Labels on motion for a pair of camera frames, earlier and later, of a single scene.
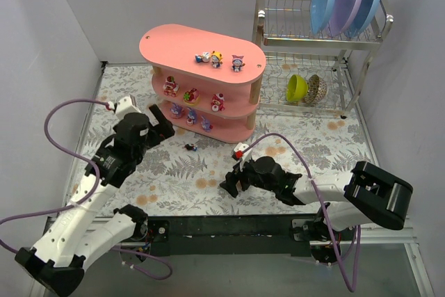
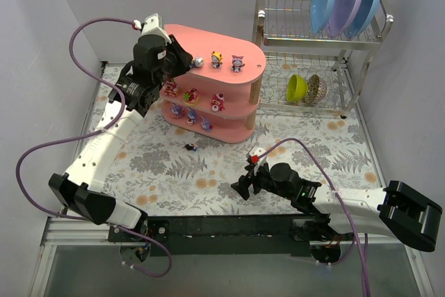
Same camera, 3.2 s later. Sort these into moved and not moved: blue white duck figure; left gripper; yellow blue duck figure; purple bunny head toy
Moved: blue white duck figure; left gripper
Not moved: yellow blue duck figure; purple bunny head toy
